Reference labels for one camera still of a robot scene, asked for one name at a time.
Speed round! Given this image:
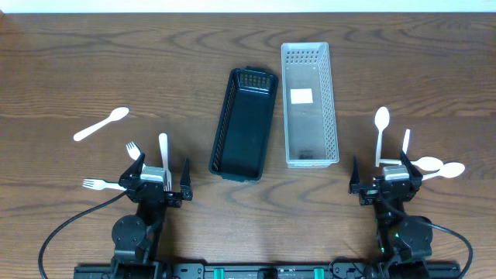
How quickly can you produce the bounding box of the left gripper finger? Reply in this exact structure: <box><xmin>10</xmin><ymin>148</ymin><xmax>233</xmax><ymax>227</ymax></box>
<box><xmin>119</xmin><ymin>153</ymin><xmax>146</xmax><ymax>181</ymax></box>
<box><xmin>180</xmin><ymin>158</ymin><xmax>191</xmax><ymax>191</ymax></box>

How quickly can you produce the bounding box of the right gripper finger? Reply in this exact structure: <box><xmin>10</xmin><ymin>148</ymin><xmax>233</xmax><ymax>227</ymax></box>
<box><xmin>400</xmin><ymin>151</ymin><xmax>422</xmax><ymax>179</ymax></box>
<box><xmin>349</xmin><ymin>157</ymin><xmax>360</xmax><ymax>193</ymax></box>

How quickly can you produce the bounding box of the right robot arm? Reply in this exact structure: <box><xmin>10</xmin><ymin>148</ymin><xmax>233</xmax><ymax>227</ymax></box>
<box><xmin>349</xmin><ymin>153</ymin><xmax>433</xmax><ymax>278</ymax></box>

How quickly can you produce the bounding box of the white spoon thin handle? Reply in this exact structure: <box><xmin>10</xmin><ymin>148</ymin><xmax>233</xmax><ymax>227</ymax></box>
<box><xmin>401</xmin><ymin>129</ymin><xmax>411</xmax><ymax>153</ymax></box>

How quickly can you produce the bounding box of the white fork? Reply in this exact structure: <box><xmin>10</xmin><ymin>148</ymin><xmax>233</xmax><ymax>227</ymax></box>
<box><xmin>126</xmin><ymin>142</ymin><xmax>141</xmax><ymax>160</ymax></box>
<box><xmin>82</xmin><ymin>179</ymin><xmax>126</xmax><ymax>191</ymax></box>

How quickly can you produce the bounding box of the black plastic basket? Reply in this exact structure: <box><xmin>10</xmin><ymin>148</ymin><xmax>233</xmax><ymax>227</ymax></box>
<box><xmin>208</xmin><ymin>66</ymin><xmax>278</xmax><ymax>182</ymax></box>

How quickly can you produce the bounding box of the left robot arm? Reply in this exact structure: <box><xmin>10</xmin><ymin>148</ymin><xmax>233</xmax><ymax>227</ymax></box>
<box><xmin>109</xmin><ymin>153</ymin><xmax>193</xmax><ymax>279</ymax></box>

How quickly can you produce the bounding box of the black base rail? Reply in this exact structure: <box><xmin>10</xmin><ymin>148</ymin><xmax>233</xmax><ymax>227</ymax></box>
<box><xmin>73</xmin><ymin>262</ymin><xmax>461</xmax><ymax>279</ymax></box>

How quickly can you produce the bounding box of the white fork tines down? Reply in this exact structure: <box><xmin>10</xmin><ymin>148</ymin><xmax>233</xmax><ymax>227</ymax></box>
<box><xmin>158</xmin><ymin>133</ymin><xmax>172</xmax><ymax>191</ymax></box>

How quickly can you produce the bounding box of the clear plastic basket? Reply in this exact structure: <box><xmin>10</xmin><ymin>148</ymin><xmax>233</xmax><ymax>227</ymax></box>
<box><xmin>281</xmin><ymin>42</ymin><xmax>339</xmax><ymax>168</ymax></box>

